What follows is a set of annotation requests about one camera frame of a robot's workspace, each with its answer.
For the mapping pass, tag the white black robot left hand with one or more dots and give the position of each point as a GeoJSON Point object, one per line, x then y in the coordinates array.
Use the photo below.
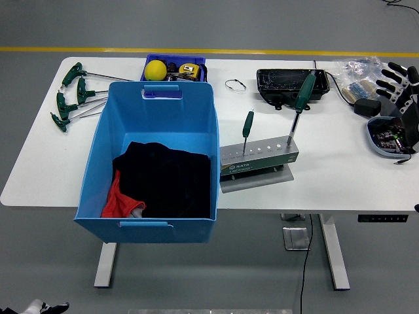
{"type": "Point", "coordinates": [36, 307]}

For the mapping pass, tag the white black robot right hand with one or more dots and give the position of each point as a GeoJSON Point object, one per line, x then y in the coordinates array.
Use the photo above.
{"type": "Point", "coordinates": [407, 108]}

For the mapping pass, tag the grey green hex key stand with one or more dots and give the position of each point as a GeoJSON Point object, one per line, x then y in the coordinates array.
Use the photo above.
{"type": "Point", "coordinates": [255, 165]}

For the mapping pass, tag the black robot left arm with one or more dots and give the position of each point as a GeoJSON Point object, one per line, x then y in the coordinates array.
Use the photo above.
{"type": "Point", "coordinates": [8, 310]}

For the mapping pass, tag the pile of electronic components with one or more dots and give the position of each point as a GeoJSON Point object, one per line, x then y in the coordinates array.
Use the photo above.
{"type": "Point", "coordinates": [388, 134]}

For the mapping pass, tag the black power adapter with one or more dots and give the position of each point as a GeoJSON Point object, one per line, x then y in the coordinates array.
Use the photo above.
{"type": "Point", "coordinates": [366, 107]}

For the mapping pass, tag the grey blue bowl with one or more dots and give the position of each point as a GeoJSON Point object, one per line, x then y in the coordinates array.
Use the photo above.
{"type": "Point", "coordinates": [371, 137]}

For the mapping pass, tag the taped resistor strip bundle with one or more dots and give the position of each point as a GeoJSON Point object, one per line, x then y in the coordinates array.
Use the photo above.
{"type": "Point", "coordinates": [358, 89]}

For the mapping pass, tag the clear plastic parts bag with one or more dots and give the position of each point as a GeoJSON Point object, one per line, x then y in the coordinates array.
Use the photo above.
{"type": "Point", "coordinates": [360, 67]}

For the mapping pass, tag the white table leg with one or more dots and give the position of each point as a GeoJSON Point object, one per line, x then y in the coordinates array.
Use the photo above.
{"type": "Point", "coordinates": [335, 255]}
{"type": "Point", "coordinates": [105, 265]}

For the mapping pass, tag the black table control panel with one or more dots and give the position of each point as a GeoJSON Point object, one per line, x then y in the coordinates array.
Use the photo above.
{"type": "Point", "coordinates": [383, 218]}

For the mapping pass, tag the black plastic case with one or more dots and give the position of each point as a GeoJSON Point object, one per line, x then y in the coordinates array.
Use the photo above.
{"type": "Point", "coordinates": [284, 81]}

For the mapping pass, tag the red cloth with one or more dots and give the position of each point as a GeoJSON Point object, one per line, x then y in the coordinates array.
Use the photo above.
{"type": "Point", "coordinates": [118, 202]}

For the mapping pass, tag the white cloth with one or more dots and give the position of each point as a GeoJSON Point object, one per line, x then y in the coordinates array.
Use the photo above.
{"type": "Point", "coordinates": [138, 212]}

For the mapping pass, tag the metal floor plate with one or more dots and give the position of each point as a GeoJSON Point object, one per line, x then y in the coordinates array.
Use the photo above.
{"type": "Point", "coordinates": [296, 238]}

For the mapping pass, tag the black cloth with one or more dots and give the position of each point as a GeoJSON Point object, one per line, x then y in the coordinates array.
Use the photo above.
{"type": "Point", "coordinates": [173, 183]}

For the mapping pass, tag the yellow tape measure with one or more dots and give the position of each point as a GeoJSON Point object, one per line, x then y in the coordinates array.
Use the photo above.
{"type": "Point", "coordinates": [190, 72]}

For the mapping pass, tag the large blue plastic bin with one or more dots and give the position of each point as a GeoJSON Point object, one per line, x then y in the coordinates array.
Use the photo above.
{"type": "Point", "coordinates": [157, 111]}

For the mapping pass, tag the dark brown tape roll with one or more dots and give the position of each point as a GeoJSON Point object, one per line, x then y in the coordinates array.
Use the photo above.
{"type": "Point", "coordinates": [172, 67]}

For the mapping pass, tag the small dark blue parts tray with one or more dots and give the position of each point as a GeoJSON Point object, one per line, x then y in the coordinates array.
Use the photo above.
{"type": "Point", "coordinates": [173, 58]}

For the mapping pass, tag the yellow ball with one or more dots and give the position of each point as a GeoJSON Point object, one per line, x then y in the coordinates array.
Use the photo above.
{"type": "Point", "coordinates": [155, 70]}

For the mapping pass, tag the metal bracket under table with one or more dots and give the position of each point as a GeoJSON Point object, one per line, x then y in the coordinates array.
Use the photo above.
{"type": "Point", "coordinates": [291, 216]}

